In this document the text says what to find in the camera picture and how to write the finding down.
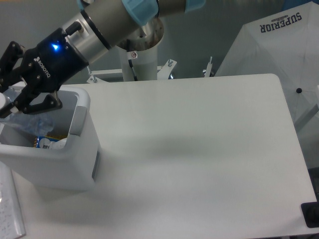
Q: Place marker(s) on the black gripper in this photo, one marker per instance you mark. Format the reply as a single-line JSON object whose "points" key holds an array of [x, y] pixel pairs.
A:
{"points": [[55, 61]]}

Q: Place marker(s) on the clear crushed plastic bottle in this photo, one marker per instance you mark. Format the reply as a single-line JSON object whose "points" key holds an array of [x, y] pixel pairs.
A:
{"points": [[38, 125]]}

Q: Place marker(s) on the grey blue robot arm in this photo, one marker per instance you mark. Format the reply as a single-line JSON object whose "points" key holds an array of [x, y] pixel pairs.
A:
{"points": [[96, 29]]}

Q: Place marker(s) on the white open trash can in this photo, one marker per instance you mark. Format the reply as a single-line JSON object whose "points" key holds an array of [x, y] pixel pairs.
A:
{"points": [[72, 167]]}

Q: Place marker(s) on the blue yellow snack wrapper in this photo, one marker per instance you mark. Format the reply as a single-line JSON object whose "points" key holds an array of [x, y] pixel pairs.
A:
{"points": [[49, 142]]}

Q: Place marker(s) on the white superior umbrella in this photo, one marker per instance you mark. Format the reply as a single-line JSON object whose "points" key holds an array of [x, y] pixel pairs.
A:
{"points": [[285, 44]]}

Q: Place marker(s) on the black device at edge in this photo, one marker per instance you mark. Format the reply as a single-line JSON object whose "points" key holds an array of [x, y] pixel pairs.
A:
{"points": [[310, 212]]}

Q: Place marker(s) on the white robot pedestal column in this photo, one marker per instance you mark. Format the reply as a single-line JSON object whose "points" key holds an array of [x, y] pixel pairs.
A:
{"points": [[143, 63]]}

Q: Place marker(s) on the white metal base bracket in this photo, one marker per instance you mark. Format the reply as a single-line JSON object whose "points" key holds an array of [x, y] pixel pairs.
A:
{"points": [[163, 73]]}

